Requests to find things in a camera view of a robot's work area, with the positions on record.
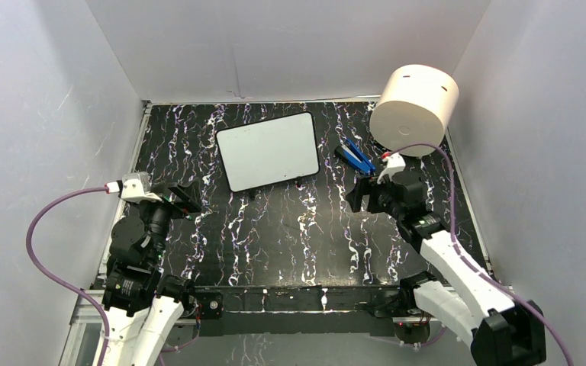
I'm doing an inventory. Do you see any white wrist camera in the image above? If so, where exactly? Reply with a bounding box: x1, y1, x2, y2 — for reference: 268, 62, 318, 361
119, 172, 151, 203
376, 152, 406, 185

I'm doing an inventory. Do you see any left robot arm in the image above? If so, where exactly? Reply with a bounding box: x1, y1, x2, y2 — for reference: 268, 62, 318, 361
99, 174, 201, 365

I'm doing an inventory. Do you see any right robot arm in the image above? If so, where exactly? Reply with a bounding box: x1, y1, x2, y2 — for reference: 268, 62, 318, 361
346, 172, 547, 365

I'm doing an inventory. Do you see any cream cylindrical container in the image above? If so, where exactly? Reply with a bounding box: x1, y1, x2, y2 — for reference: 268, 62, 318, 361
369, 64, 459, 158

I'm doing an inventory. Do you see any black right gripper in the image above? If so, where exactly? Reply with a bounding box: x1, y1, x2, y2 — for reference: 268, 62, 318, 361
344, 175, 404, 220

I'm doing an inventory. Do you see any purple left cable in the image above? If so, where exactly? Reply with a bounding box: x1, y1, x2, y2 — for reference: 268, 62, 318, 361
25, 185, 122, 366

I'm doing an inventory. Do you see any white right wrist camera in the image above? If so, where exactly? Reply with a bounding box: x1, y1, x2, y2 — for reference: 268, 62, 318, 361
376, 152, 406, 185

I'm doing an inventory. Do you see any white whiteboard black frame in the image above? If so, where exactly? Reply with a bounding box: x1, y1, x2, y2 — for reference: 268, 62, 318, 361
215, 111, 320, 193

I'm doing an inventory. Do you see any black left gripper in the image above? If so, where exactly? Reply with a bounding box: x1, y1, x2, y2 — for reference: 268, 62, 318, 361
137, 176, 201, 263

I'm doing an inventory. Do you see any aluminium frame rail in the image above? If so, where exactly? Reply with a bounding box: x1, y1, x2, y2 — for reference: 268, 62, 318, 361
60, 285, 526, 366

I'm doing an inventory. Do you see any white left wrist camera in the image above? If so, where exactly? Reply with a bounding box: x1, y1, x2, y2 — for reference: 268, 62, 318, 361
119, 172, 151, 203

